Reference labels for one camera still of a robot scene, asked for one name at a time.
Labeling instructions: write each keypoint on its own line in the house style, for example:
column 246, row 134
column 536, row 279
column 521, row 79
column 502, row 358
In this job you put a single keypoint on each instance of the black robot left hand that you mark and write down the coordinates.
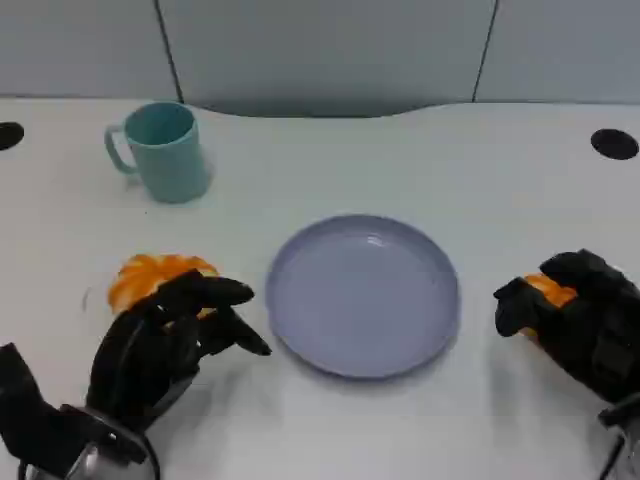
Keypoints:
column 150, row 360

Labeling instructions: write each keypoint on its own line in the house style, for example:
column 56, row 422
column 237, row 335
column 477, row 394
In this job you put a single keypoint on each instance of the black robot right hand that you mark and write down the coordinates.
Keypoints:
column 600, row 325

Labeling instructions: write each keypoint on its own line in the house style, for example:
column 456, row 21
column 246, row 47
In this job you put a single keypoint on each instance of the orange toy bread roll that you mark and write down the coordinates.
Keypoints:
column 552, row 290
column 137, row 280

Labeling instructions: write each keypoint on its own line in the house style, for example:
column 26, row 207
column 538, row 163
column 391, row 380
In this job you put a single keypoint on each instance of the pale green mug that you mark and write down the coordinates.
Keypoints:
column 170, row 165

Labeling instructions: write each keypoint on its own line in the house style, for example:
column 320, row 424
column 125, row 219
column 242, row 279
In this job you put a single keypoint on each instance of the lilac plate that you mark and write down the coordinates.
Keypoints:
column 362, row 295

